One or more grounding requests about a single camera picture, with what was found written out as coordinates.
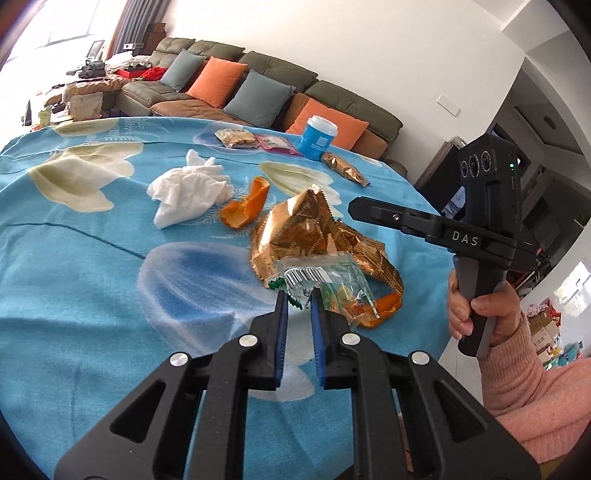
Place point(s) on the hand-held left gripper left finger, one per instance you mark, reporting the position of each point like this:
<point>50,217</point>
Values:
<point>280,341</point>

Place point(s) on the large balcony window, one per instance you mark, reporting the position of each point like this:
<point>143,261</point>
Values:
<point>60,27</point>

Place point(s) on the red cloth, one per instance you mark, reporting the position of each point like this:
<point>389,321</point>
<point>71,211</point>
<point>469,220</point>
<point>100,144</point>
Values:
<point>147,74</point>

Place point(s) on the blue floral tablecloth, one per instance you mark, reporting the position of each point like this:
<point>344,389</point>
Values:
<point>92,286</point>

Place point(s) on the green brown sofa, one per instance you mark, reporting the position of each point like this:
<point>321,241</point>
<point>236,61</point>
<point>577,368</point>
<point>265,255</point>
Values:
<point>341,99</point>

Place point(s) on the orange cushion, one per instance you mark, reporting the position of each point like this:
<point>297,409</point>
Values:
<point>217,81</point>
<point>341,127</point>

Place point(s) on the office chair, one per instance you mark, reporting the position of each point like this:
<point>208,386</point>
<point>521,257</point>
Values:
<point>95,50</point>

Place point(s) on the small gold snack packet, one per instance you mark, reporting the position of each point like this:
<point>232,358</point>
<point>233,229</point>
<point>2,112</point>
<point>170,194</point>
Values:
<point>344,168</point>

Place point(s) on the pile of assorted boxes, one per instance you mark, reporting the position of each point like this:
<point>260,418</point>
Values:
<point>545,332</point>

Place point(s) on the pink snack packet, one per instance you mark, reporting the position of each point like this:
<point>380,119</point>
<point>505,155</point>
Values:
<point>277,144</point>

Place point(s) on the clear green-edged plastic wrapper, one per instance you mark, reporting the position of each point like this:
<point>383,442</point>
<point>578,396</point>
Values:
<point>341,281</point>

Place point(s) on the grey orange curtain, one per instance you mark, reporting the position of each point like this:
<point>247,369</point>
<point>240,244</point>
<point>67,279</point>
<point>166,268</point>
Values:
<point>134,23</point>

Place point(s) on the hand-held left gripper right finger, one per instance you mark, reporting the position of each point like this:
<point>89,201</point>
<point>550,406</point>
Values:
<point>316,341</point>

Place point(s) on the large gold foil wrapper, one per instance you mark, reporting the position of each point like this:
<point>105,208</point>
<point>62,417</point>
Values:
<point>300,230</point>

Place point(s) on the large grey-blue cushion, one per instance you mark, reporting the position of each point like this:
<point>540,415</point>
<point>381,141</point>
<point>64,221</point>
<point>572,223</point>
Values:
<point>258,99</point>

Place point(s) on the person's right hand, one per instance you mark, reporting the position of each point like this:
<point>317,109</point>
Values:
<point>501,309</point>

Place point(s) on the small orange peel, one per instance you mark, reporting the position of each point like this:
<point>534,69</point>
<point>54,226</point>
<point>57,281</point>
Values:
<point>388,307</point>

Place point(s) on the yellow snack packet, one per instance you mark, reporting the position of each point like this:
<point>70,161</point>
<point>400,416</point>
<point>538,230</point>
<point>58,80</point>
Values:
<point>235,138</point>

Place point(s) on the blue cup with white lid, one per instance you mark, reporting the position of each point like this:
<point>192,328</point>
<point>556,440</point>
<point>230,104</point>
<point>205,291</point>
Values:
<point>315,138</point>

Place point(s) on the curved orange peel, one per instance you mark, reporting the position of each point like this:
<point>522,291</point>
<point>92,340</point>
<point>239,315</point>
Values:
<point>244,212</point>

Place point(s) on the person's right forearm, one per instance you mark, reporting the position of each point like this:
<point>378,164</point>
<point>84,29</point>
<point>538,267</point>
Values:
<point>521,392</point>

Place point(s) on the black bag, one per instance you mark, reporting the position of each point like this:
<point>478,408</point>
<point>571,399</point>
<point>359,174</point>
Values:
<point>92,69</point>

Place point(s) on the wooden cabinet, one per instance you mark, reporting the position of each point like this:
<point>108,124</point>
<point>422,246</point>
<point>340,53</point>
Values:
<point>156,34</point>

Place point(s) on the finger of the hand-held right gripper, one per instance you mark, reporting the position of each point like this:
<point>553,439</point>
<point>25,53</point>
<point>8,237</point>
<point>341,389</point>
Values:
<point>392,217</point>

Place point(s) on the white tissue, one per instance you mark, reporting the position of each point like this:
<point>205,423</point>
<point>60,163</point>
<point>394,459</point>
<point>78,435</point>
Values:
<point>184,189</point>

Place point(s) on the white clothes pile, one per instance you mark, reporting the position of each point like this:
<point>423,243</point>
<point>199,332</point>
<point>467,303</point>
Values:
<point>129,60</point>

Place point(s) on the brown paper bag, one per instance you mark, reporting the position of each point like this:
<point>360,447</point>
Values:
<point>84,104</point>

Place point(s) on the small grey-blue cushion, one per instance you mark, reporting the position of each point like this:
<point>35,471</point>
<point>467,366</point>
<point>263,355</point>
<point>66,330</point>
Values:
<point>182,69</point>

